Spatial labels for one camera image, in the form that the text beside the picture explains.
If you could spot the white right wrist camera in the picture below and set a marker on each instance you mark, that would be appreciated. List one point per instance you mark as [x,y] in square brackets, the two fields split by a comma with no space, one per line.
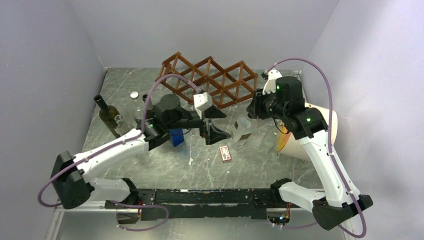
[270,77]

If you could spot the dark green wine bottle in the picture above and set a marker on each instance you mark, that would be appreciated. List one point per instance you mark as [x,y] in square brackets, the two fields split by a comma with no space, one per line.
[107,114]

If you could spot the red white small box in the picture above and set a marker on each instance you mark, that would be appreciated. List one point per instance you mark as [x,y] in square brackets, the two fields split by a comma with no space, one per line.
[225,154]

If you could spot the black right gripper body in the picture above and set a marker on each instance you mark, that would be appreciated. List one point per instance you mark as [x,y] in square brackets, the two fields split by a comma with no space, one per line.
[264,104]

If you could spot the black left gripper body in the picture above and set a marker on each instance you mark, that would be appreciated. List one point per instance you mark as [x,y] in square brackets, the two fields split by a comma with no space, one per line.
[204,132]

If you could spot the brown wooden wine rack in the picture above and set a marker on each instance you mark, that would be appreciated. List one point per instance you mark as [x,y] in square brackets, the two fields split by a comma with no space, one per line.
[227,85]

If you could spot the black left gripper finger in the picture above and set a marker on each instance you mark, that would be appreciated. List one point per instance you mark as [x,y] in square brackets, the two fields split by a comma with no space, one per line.
[222,135]
[213,112]

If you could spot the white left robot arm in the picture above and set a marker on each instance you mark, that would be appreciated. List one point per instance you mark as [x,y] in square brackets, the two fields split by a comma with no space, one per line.
[75,177]

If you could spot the green bottle silver neck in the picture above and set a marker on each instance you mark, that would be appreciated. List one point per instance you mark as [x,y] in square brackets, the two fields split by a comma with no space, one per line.
[148,105]

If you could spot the blue square glass bottle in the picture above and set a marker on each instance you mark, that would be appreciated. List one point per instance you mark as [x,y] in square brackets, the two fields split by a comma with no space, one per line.
[176,137]

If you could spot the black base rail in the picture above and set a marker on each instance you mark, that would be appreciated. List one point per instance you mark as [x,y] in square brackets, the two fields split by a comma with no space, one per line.
[254,203]

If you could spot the clear whisky bottle black label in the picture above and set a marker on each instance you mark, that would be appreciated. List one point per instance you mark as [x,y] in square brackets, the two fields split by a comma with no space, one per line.
[241,131]

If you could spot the clear bottle white cap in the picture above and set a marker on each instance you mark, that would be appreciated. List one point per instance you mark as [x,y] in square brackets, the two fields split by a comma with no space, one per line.
[137,107]

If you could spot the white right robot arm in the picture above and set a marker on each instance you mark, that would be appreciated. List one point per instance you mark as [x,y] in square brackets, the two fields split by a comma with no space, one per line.
[282,98]

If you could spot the white cone lampshade orange inside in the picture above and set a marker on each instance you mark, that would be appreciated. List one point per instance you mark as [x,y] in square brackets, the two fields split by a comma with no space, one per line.
[302,148]

